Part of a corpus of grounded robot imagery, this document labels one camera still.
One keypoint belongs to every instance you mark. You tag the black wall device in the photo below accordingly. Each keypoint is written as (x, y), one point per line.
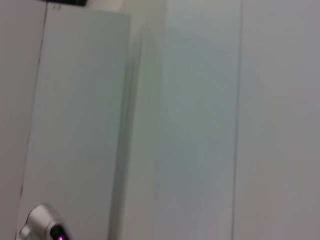
(67, 2)

